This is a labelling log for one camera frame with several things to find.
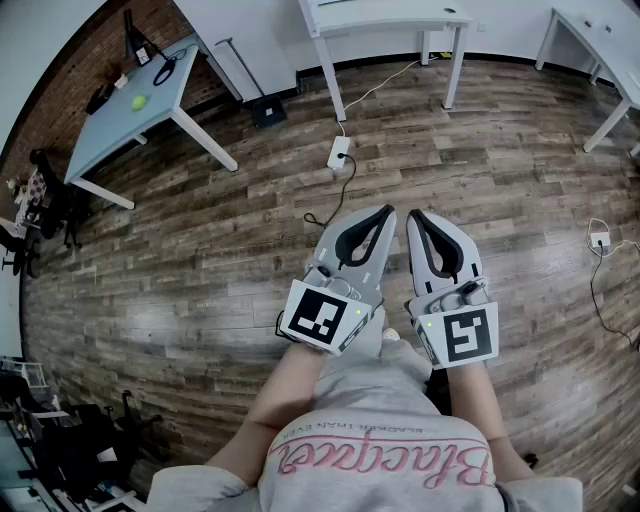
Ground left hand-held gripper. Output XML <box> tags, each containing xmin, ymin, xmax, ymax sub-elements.
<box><xmin>277</xmin><ymin>203</ymin><xmax>400</xmax><ymax>358</ymax></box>

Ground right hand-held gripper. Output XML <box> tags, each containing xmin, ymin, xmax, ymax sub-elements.
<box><xmin>403</xmin><ymin>208</ymin><xmax>502</xmax><ymax>372</ymax></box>

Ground person's right forearm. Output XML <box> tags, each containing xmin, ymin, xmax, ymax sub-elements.
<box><xmin>446</xmin><ymin>360</ymin><xmax>540</xmax><ymax>485</ymax></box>

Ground person's left forearm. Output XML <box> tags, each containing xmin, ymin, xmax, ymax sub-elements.
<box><xmin>202</xmin><ymin>343</ymin><xmax>326</xmax><ymax>489</ymax></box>

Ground person's grey trousers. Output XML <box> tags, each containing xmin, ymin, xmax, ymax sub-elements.
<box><xmin>368</xmin><ymin>301</ymin><xmax>401</xmax><ymax>359</ymax></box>

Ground person's grey printed shirt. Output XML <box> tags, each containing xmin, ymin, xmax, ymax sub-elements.
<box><xmin>147</xmin><ymin>337</ymin><xmax>585</xmax><ymax>512</ymax></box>

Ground white desk with grommet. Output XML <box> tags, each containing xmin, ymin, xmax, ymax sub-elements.
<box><xmin>297</xmin><ymin>0</ymin><xmax>475</xmax><ymax>124</ymax></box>

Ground light blue table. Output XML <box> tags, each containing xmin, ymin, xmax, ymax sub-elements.
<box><xmin>63</xmin><ymin>43</ymin><xmax>239</xmax><ymax>211</ymax></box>

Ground black monitor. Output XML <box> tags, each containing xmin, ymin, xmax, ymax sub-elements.
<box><xmin>122</xmin><ymin>8</ymin><xmax>167</xmax><ymax>64</ymax></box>

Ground checkered cushion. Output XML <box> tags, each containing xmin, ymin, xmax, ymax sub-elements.
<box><xmin>13</xmin><ymin>167</ymin><xmax>49</xmax><ymax>226</ymax></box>

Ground black floor cable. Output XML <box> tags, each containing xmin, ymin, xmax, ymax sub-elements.
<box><xmin>302</xmin><ymin>152</ymin><xmax>359</xmax><ymax>229</ymax></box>

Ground thin black cable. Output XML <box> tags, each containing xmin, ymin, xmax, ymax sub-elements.
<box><xmin>589</xmin><ymin>246</ymin><xmax>640</xmax><ymax>352</ymax></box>

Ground long white cable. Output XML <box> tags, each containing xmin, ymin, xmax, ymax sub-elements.
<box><xmin>337</xmin><ymin>52</ymin><xmax>442</xmax><ymax>139</ymax></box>

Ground white looped cable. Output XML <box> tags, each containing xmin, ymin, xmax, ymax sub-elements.
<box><xmin>585</xmin><ymin>216</ymin><xmax>640</xmax><ymax>259</ymax></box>

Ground black looped cable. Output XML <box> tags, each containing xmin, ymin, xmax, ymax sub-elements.
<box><xmin>151</xmin><ymin>45</ymin><xmax>202</xmax><ymax>88</ymax></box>

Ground white wire rack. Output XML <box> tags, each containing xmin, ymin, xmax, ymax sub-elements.
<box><xmin>0</xmin><ymin>356</ymin><xmax>49</xmax><ymax>392</ymax></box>

